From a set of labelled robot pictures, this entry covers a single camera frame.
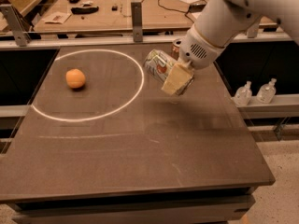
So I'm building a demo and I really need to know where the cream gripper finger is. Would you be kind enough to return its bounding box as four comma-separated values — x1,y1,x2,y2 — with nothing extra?
162,63,194,95

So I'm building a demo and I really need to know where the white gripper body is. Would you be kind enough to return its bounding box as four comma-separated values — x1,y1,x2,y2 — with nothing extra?
178,25,224,70

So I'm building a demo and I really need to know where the silver green 7up can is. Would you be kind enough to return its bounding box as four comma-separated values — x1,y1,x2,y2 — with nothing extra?
144,49,179,84

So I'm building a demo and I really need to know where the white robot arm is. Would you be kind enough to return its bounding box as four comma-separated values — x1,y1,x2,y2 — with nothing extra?
162,0,299,95

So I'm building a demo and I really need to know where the gold LaCroix can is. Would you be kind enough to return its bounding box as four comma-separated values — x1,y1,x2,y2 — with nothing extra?
171,39,181,60

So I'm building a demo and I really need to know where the black power adapter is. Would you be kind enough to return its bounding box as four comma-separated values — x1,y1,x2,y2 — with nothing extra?
189,2,206,13

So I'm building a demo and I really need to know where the wooden background desk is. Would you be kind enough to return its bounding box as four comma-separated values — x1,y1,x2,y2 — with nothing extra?
35,0,194,34

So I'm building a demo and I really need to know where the clear bottle left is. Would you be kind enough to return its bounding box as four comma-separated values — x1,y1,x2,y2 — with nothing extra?
234,81,252,106

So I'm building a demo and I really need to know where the clear bottle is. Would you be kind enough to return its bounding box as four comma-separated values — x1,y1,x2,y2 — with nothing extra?
256,78,277,104
234,81,252,106

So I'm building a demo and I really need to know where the clear bottle right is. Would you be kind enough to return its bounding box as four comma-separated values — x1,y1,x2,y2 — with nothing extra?
256,78,277,104

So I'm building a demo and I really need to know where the small black box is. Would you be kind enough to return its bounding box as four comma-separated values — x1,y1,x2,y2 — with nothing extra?
112,5,118,11

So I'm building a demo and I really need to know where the orange fruit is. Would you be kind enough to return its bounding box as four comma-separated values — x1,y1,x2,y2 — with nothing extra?
65,69,86,89

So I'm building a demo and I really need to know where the black tool on desk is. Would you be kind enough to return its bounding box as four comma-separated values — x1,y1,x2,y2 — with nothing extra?
71,7,99,15

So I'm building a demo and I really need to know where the white paper card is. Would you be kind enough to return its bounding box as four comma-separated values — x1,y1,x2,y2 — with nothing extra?
43,12,71,24

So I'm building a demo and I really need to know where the right metal bracket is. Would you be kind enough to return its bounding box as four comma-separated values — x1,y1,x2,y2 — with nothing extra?
246,17,261,38

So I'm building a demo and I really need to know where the metal bracket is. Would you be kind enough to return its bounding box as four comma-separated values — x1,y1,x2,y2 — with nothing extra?
131,1,143,42
0,4,31,47
246,17,261,38

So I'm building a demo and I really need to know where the black cable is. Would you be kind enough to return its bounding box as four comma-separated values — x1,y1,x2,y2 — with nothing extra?
157,0,213,23

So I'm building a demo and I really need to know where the middle metal bracket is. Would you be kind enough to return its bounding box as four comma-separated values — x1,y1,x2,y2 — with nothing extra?
131,1,143,42

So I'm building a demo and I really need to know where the left metal bracket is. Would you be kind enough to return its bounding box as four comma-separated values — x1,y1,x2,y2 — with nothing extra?
0,4,31,47

